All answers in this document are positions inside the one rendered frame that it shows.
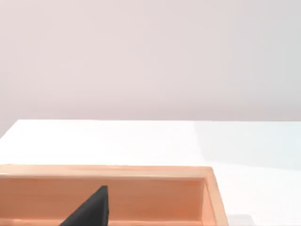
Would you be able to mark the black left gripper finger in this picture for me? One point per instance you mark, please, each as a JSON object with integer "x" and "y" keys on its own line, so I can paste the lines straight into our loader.
{"x": 94, "y": 209}

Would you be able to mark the shallow salmon-coloured box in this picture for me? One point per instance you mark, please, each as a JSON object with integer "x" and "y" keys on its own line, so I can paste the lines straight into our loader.
{"x": 152, "y": 197}

